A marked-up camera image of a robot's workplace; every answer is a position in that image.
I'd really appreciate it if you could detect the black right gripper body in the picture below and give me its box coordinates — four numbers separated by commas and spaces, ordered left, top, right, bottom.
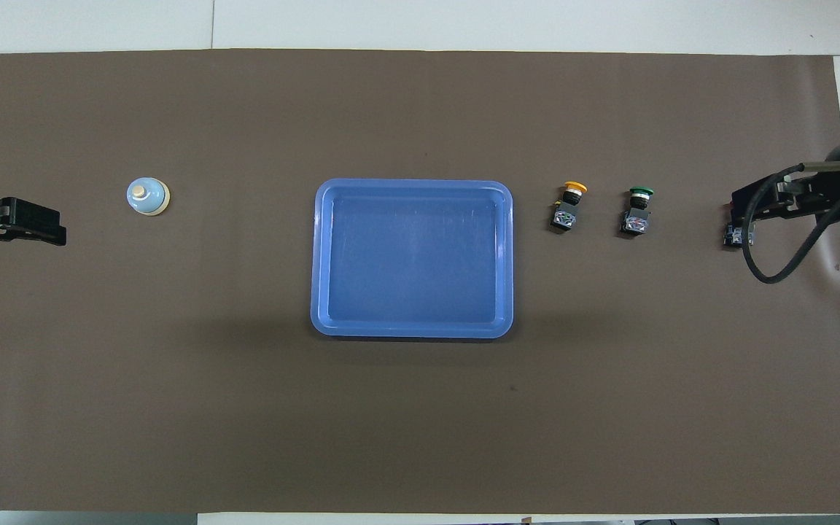
777, 174, 840, 221

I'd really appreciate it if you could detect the red push button switch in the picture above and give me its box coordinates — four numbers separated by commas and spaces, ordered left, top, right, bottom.
724, 203, 758, 249

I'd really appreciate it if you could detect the green push button switch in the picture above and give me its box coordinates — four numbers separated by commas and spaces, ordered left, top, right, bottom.
619, 187, 655, 237

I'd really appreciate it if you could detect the yellow push button switch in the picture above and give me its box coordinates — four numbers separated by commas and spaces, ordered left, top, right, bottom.
550, 181, 588, 234

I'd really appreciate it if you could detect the light blue desk bell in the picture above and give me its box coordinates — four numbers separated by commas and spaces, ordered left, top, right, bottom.
126, 177, 171, 217

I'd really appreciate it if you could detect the blue plastic tray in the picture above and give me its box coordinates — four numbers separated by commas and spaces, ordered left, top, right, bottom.
310, 179, 514, 339

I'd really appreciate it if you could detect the brown table mat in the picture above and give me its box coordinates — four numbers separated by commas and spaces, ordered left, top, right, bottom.
0, 49, 840, 515

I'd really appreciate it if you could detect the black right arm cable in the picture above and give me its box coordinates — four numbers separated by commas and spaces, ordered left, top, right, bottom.
742, 162, 840, 284

